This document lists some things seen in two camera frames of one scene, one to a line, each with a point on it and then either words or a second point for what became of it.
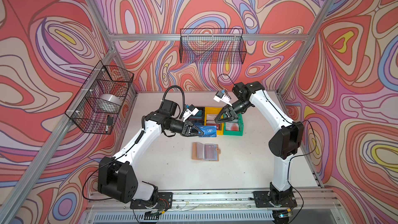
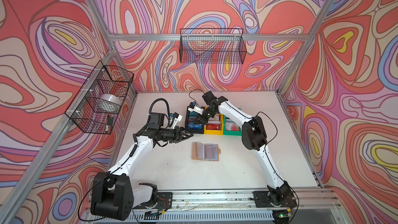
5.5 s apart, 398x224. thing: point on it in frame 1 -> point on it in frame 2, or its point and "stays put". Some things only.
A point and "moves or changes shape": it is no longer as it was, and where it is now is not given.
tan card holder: [205, 152] stays put
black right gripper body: [240, 106] -> [208, 113]
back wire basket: [212, 45] stays put
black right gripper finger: [226, 109] -> [200, 120]
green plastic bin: [234, 127] stays put
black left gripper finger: [200, 132] -> [185, 134]
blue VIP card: [210, 131] moves or changes shape
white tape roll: [112, 98] stays put
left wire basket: [96, 106] stays put
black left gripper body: [177, 127] -> [168, 135]
